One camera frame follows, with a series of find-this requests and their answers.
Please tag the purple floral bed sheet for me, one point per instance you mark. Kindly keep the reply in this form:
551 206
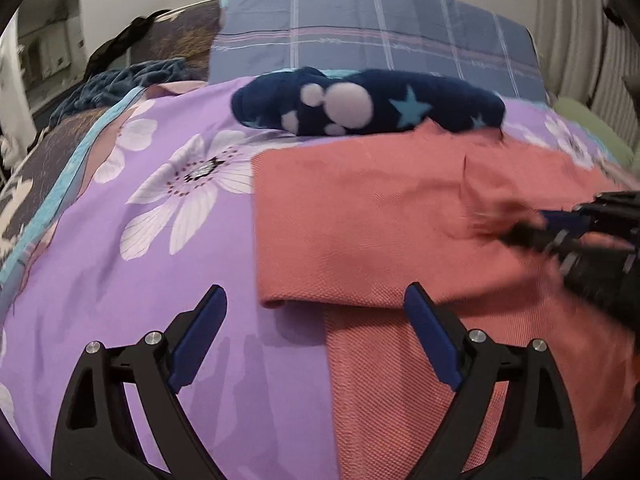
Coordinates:
135 250

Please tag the black bag on bed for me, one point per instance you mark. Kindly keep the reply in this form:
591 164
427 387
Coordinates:
116 47

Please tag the dark teal knitted blanket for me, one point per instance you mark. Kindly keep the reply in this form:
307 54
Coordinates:
108 88

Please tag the beige curtain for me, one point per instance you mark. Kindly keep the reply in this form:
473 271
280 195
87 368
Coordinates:
585 57

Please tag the navy star pattern fleece garment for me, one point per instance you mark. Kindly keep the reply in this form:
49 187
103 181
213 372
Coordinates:
306 102

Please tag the blue plaid pillow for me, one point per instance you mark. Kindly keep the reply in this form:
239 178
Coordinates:
439 37

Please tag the dark floral quilt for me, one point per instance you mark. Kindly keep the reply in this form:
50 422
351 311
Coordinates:
184 33

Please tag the salmon pink knit garment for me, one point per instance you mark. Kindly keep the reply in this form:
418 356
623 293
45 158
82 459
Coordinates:
349 225

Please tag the white wall shelf unit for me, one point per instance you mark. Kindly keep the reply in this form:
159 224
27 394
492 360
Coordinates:
53 59

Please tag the green cushion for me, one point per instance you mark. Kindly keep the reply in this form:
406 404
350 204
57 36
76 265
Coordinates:
576 112

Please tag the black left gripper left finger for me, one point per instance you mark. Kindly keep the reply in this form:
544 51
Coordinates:
95 436

